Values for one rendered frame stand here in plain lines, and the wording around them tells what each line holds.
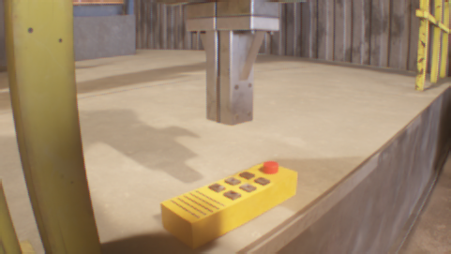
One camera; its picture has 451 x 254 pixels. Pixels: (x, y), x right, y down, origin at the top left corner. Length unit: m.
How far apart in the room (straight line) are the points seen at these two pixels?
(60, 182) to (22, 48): 0.14
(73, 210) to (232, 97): 0.27
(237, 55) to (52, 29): 0.27
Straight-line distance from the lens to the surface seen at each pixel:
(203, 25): 0.50
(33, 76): 0.32
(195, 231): 0.45
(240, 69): 0.48
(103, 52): 5.07
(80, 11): 6.23
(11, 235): 0.42
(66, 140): 0.34
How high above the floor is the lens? 0.99
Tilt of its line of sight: 16 degrees down
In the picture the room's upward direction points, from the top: straight up
